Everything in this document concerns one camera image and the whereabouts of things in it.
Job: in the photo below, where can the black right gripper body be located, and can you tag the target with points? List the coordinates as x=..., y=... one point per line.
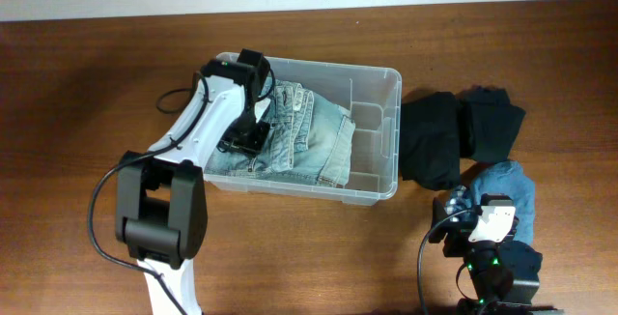
x=457, y=243

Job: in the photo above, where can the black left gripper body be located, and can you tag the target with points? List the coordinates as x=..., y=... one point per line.
x=247, y=134

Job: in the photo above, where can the light blue jeans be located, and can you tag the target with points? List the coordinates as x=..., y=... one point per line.
x=309, y=142

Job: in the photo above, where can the blue cloth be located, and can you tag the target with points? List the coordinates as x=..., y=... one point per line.
x=504, y=178

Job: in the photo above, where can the black garment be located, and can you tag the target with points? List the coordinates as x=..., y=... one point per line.
x=430, y=142
x=488, y=124

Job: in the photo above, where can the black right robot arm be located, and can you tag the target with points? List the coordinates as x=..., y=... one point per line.
x=504, y=272

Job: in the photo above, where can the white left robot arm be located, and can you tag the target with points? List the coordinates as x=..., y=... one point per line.
x=161, y=210

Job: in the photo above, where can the clear plastic storage bin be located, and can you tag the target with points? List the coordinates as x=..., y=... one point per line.
x=373, y=95

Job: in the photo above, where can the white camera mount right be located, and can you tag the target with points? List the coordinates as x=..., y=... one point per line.
x=495, y=218

